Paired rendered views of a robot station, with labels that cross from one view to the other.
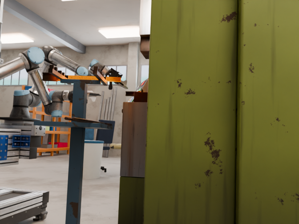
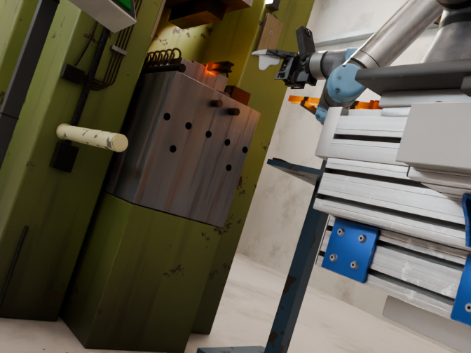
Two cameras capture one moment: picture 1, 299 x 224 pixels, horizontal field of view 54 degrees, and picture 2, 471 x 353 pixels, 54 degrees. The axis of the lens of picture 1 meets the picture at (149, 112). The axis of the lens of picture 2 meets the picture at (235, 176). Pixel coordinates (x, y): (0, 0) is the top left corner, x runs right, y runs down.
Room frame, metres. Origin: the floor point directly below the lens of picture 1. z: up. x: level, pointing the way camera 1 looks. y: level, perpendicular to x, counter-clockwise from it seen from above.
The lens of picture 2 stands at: (3.05, 1.27, 0.56)
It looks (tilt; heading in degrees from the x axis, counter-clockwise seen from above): 4 degrees up; 222
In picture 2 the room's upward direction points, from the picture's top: 18 degrees clockwise
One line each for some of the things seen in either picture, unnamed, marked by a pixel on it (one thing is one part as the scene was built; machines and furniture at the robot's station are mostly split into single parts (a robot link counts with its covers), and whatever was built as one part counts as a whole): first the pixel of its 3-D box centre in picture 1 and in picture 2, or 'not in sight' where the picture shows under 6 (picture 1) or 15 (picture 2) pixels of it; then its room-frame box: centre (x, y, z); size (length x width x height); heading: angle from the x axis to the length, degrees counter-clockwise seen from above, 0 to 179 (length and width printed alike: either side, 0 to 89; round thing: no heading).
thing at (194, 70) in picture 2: not in sight; (174, 77); (1.97, -0.15, 0.96); 0.42 x 0.20 x 0.09; 80
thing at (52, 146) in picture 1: (48, 122); not in sight; (8.91, 3.05, 1.01); 2.22 x 0.59 x 2.01; 165
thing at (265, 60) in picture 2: (94, 97); (264, 60); (2.11, 0.40, 0.97); 0.09 x 0.03 x 0.06; 116
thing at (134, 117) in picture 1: (171, 140); (162, 147); (1.92, -0.15, 0.69); 0.56 x 0.38 x 0.45; 80
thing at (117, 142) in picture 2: (137, 147); (88, 136); (2.37, 0.09, 0.62); 0.44 x 0.05 x 0.05; 80
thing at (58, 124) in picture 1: (78, 125); (327, 181); (1.52, 0.36, 0.75); 0.40 x 0.30 x 0.02; 179
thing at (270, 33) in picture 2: not in sight; (268, 37); (1.68, -0.01, 1.27); 0.09 x 0.02 x 0.17; 170
